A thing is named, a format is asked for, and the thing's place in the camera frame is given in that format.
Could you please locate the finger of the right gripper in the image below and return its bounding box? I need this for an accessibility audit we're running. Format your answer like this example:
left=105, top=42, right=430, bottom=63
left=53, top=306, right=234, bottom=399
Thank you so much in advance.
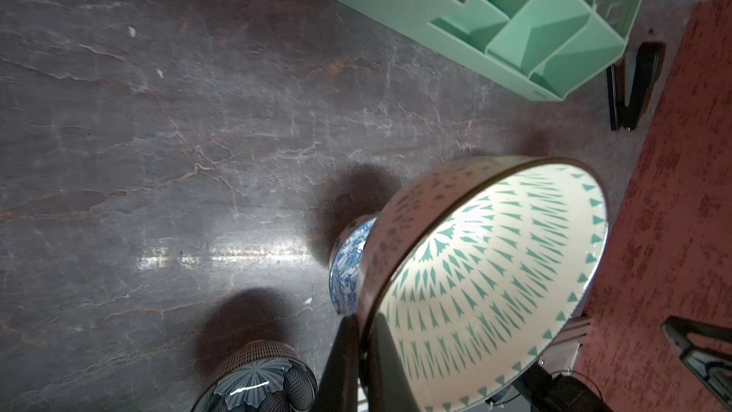
left=661, top=316, right=731, bottom=406

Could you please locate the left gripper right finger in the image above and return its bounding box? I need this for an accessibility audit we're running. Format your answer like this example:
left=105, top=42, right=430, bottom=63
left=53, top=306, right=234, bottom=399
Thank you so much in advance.
left=362, top=314, right=419, bottom=412

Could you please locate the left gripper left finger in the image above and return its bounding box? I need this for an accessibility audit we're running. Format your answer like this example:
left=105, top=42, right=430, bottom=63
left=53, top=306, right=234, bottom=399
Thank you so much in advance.
left=313, top=315, right=360, bottom=412

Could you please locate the dark flower pattern bowl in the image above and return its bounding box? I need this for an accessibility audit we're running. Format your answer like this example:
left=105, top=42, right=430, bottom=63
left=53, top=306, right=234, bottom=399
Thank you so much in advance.
left=192, top=340, right=318, bottom=412

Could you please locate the white green triangle bowl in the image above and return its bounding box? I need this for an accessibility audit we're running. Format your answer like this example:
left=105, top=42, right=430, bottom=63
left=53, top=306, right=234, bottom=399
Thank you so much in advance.
left=356, top=156, right=609, bottom=411

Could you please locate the blue floral bowl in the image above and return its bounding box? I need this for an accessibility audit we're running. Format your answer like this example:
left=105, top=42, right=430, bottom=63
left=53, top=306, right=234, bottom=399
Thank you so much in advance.
left=329, top=214, right=377, bottom=316

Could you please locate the black stapler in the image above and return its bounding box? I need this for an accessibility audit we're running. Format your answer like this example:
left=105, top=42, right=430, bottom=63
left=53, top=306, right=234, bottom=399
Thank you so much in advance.
left=606, top=41, right=667, bottom=131

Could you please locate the green desk file organizer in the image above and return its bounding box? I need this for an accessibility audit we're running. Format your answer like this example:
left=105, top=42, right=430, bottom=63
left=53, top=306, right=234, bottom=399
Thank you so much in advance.
left=337, top=0, right=642, bottom=102

